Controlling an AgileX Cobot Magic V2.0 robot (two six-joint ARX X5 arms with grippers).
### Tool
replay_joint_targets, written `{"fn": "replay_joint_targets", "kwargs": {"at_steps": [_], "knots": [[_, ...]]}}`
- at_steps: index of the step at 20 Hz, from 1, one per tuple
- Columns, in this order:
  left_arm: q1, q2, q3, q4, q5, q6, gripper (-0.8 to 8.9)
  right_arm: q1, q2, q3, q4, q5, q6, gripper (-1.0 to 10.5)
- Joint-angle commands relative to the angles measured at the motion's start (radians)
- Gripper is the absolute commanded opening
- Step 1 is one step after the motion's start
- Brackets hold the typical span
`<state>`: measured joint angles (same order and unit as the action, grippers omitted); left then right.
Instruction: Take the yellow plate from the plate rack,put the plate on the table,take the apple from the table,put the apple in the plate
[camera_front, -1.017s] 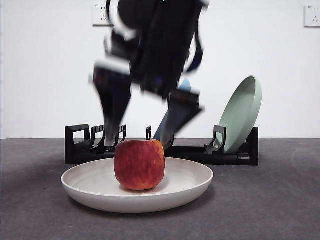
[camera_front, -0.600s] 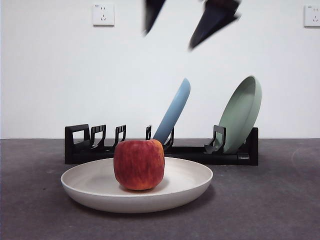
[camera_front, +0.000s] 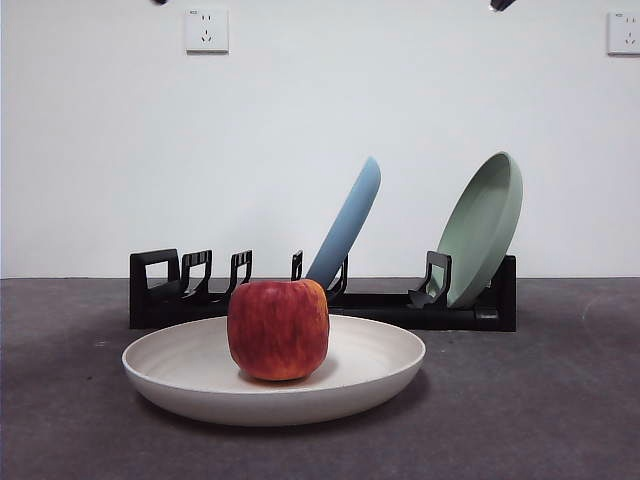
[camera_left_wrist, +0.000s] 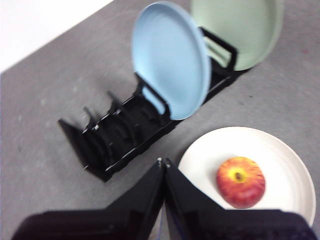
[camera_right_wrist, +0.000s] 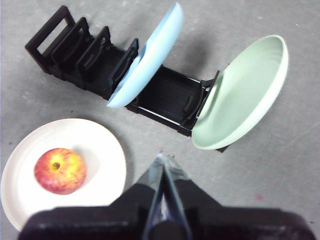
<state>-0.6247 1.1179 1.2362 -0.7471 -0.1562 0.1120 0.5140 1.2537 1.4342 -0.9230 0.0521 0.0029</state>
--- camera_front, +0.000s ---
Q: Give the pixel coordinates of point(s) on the black plate rack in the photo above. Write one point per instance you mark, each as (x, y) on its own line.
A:
(450, 317)

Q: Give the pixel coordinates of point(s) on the blue plate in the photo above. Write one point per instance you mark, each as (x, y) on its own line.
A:
(350, 220)

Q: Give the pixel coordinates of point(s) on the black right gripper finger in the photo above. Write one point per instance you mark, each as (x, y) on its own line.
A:
(501, 4)

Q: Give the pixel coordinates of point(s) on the white wall socket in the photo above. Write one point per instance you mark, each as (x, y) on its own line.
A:
(207, 30)
(625, 32)

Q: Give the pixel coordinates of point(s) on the green plate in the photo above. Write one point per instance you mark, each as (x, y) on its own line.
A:
(475, 230)

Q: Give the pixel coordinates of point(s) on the red apple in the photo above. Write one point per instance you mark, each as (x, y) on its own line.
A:
(277, 330)

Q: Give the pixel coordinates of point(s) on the cream yellow plate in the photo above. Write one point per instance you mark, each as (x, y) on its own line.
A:
(180, 370)

